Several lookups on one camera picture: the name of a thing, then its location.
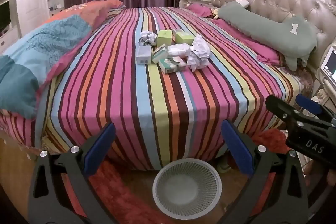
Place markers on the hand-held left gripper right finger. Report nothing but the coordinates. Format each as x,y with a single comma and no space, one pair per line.
236,148

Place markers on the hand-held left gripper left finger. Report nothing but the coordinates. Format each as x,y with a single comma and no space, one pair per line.
101,146

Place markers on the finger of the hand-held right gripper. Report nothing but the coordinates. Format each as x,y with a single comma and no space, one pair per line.
282,108
308,102

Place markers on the white mesh wastebasket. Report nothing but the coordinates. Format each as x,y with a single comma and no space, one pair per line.
186,187

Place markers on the large printed paper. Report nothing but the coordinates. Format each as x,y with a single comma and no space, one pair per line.
199,53

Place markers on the small paper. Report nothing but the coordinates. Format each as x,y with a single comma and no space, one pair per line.
148,37

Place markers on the small white round object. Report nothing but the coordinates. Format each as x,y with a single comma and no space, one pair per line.
223,165

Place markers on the device with screen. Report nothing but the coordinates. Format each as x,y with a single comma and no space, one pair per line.
329,64

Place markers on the striped bed sheet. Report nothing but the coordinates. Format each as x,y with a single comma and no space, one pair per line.
131,98

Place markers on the green dog-shaped pillow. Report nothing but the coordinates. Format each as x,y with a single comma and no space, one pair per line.
262,27

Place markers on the pink blanket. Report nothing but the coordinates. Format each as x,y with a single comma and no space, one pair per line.
236,35

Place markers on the grey box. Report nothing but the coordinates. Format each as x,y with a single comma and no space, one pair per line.
143,54

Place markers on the flat green white box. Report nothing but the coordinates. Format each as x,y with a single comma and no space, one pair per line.
172,65

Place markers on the small green white box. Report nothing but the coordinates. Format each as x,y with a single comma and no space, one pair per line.
160,54

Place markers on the white plastic packet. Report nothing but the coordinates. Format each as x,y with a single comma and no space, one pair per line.
178,50

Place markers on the blue orange quilt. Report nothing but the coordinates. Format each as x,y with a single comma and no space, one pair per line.
52,37

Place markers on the light green box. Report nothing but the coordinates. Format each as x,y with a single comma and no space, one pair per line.
164,39
183,37

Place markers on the pink pillow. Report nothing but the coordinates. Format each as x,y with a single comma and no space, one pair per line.
200,9

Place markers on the white nightstand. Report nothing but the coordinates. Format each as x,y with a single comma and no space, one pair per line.
195,1

